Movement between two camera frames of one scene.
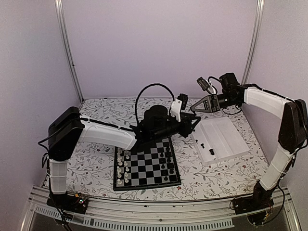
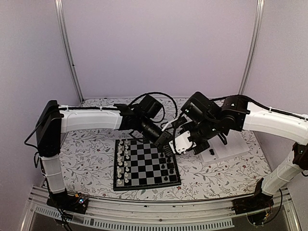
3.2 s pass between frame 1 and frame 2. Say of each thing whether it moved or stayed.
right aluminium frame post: stayed
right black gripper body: moved
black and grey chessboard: stayed
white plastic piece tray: stayed
